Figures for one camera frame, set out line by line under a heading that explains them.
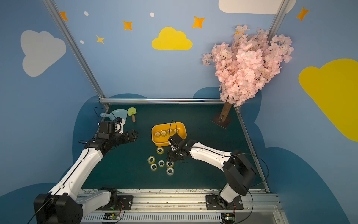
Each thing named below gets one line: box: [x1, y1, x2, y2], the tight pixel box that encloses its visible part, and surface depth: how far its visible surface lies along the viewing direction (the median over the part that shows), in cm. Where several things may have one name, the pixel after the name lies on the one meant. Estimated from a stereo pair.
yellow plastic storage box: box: [151, 121, 187, 147], surface depth 103 cm
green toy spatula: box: [127, 106, 137, 123], surface depth 121 cm
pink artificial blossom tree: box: [202, 24, 295, 129], surface depth 71 cm
